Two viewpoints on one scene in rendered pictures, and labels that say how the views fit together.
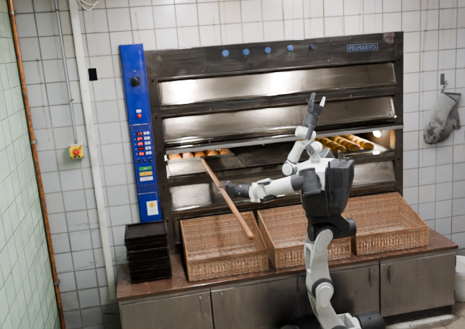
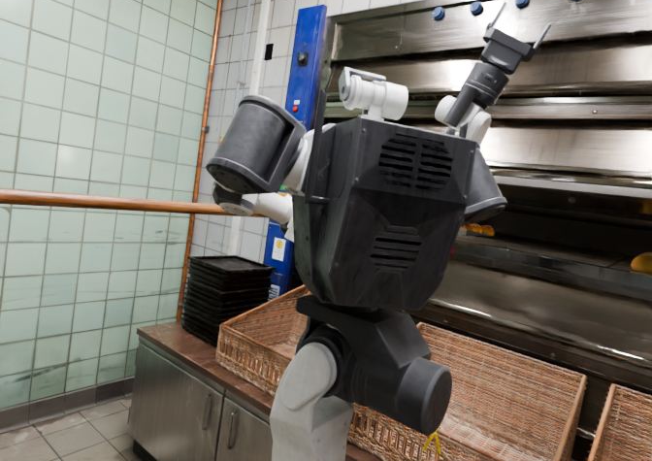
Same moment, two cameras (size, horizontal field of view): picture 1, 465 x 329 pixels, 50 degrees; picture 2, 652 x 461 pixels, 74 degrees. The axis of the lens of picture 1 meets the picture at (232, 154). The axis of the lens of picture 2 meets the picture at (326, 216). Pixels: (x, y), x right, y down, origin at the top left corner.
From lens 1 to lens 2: 2.61 m
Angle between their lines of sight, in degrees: 48
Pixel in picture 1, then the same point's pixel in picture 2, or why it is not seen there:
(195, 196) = not seen: hidden behind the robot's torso
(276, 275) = not seen: hidden behind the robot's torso
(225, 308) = (234, 446)
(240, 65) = (460, 35)
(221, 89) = (415, 77)
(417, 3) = not seen: outside the picture
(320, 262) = (295, 447)
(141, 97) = (304, 82)
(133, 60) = (307, 29)
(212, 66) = (412, 39)
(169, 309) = (176, 388)
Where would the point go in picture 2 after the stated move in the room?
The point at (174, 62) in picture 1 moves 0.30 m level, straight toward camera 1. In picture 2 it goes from (359, 34) to (313, 5)
